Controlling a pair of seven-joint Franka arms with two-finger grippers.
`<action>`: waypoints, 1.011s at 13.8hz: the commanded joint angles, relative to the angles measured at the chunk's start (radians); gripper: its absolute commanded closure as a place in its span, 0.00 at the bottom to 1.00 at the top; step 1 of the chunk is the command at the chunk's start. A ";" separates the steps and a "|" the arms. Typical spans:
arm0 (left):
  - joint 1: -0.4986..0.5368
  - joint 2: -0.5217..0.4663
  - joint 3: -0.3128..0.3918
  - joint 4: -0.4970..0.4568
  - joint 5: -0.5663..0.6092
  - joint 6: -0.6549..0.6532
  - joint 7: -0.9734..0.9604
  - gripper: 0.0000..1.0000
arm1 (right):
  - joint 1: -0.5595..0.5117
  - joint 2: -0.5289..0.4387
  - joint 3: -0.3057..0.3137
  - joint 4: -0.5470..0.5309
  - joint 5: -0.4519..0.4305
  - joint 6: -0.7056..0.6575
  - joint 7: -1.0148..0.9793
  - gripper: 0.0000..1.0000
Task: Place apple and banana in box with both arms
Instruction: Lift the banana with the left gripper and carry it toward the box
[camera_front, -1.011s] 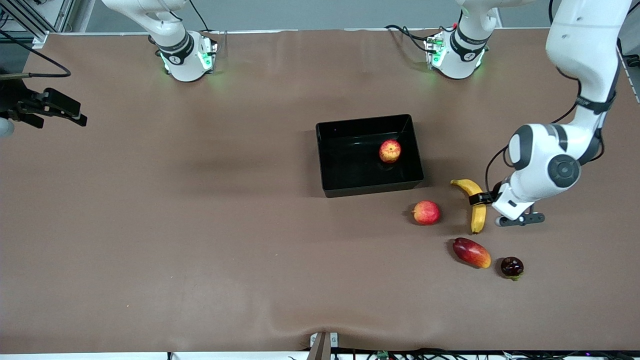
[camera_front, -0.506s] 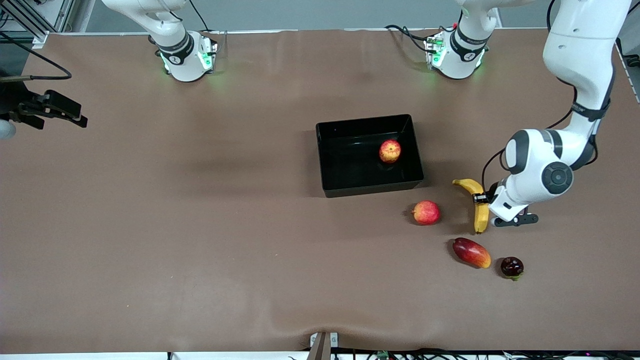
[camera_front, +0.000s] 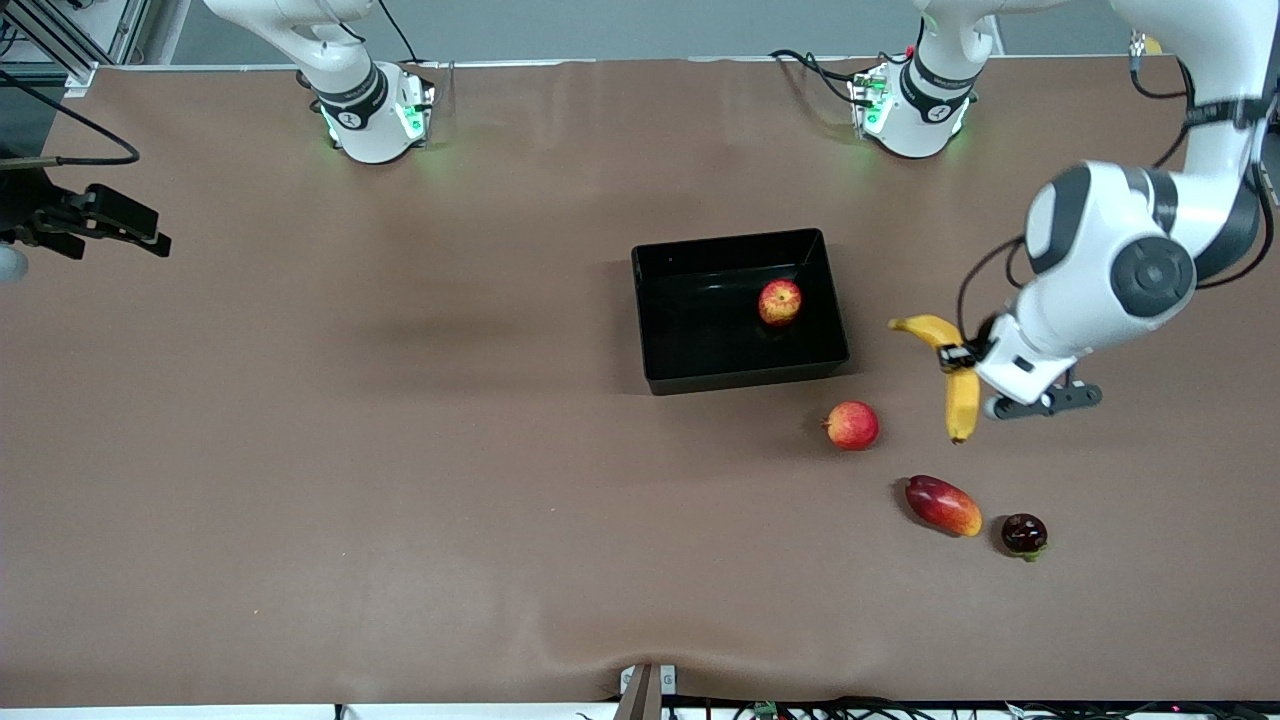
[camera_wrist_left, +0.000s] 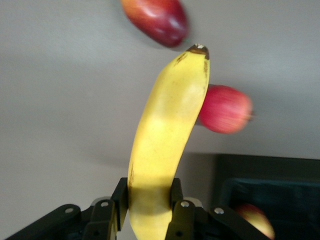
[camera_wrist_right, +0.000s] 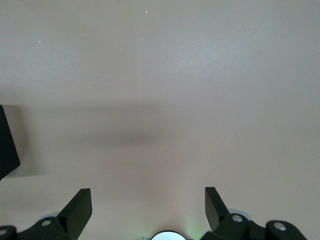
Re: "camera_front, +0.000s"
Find red yellow streaked apple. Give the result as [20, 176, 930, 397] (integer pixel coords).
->
[756, 278, 804, 329]

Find black plastic box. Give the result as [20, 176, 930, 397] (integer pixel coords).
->
[629, 227, 852, 398]

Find red yellow mango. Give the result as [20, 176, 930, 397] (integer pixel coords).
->
[904, 474, 984, 539]

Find metal table clamp bracket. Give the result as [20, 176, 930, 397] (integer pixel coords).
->
[619, 663, 679, 720]

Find pink red round apple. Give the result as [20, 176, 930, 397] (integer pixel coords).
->
[822, 400, 882, 452]

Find brown table cover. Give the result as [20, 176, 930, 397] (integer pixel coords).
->
[0, 55, 1280, 707]

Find aluminium frame profile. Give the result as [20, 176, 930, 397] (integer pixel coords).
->
[0, 0, 153, 89]

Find black right arm base cable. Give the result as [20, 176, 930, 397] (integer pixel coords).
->
[376, 0, 457, 97]

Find yellow banana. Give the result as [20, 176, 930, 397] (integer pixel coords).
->
[888, 313, 983, 446]

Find black arm base cable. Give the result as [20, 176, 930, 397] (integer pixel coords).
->
[767, 44, 907, 107]
[376, 0, 457, 97]

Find black left arm base cable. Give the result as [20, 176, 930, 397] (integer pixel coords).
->
[767, 44, 907, 107]

